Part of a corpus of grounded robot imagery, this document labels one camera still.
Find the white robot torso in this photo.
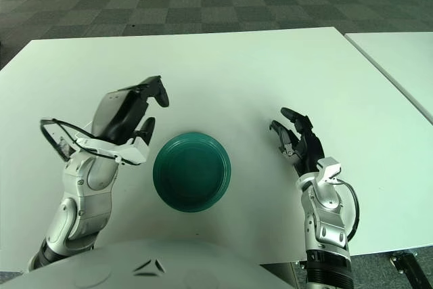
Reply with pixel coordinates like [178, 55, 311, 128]
[0, 238, 298, 289]

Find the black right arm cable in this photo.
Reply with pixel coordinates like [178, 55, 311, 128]
[338, 179, 360, 246]

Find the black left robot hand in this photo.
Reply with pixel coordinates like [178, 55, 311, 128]
[91, 75, 170, 150]

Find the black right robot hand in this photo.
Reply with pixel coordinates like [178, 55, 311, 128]
[269, 107, 325, 177]

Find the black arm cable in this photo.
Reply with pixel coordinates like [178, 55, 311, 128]
[338, 179, 360, 246]
[39, 118, 119, 161]

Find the black table leg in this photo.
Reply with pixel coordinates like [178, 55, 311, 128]
[388, 252, 422, 285]

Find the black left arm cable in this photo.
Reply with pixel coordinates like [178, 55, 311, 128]
[39, 118, 119, 161]

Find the green plate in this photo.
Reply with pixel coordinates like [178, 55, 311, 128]
[152, 132, 233, 214]

